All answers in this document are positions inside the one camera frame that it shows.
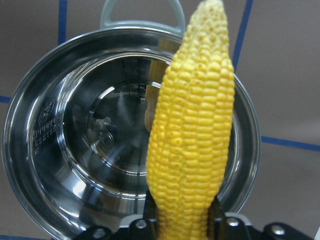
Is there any white steel cooking pot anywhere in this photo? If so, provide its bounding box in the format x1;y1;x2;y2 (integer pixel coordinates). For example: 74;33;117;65
0;0;262;240

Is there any yellow corn cob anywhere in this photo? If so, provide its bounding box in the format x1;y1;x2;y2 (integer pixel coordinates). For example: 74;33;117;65
146;0;235;240

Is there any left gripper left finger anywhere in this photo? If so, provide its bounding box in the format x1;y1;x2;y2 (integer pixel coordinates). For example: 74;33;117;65
128;192;158;240

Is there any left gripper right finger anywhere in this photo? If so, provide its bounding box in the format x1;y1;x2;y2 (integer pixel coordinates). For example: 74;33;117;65
207;197;253;240

